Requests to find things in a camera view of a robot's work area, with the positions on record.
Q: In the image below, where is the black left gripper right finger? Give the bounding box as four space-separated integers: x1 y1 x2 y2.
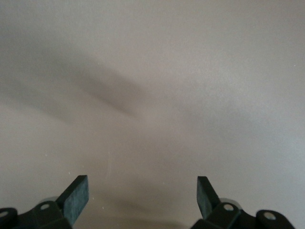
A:
190 176 296 229

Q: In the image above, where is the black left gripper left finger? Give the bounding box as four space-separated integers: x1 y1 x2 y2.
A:
0 175 90 229

